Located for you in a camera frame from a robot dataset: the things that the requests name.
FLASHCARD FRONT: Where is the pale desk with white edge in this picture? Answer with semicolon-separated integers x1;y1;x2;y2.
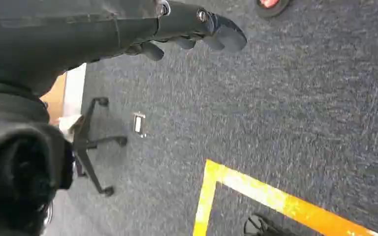
40;63;88;135

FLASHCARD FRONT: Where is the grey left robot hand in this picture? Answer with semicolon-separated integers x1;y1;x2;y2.
0;0;248;236

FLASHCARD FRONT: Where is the yellow floor tape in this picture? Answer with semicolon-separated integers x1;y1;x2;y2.
192;159;378;236

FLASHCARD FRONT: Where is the metal floor outlet box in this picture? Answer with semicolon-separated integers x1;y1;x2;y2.
132;112;148;139

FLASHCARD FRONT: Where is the round black and red object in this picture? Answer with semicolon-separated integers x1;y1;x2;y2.
255;0;291;19

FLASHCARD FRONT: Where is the black office chair base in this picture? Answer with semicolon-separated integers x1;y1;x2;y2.
69;96;128;197

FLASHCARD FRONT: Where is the ribbed grey left arm sleeve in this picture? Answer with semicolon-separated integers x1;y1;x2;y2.
0;83;50;152

